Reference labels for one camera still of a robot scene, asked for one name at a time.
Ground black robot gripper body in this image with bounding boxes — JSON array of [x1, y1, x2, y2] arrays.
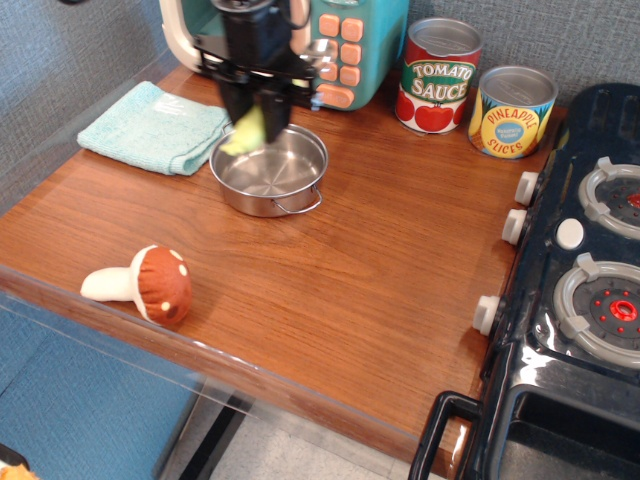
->
[[195, 1, 322, 109]]

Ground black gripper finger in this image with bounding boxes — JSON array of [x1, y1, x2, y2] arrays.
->
[[218, 80, 255, 124], [259, 92, 292, 143]]

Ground spoon with yellow handle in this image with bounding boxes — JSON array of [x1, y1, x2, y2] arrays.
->
[[213, 39, 337, 156]]

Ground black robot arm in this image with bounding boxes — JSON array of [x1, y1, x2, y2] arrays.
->
[[195, 1, 320, 143]]

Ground light blue folded cloth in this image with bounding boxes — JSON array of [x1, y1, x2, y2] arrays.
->
[[77, 81, 228, 176]]

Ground small stainless steel pot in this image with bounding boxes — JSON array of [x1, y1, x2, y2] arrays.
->
[[209, 124, 329, 218]]

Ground teal toy microwave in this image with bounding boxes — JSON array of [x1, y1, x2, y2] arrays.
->
[[160, 1, 409, 111]]

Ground tomato sauce can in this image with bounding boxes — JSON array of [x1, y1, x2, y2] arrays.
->
[[395, 17, 483, 134]]

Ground plush brown mushroom toy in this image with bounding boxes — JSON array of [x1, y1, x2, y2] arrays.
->
[[80, 245, 192, 326]]

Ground pineapple slices can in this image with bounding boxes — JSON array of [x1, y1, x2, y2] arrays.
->
[[468, 65, 558, 159]]

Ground clear acrylic table guard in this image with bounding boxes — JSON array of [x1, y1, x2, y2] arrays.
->
[[1, 267, 414, 479]]

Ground black toy stove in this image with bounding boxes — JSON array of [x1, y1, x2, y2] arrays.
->
[[410, 83, 639, 479]]

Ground orange object bottom left corner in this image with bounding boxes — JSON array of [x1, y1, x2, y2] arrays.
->
[[1, 444, 39, 480]]

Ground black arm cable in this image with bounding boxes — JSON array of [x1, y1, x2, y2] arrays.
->
[[277, 0, 314, 31]]

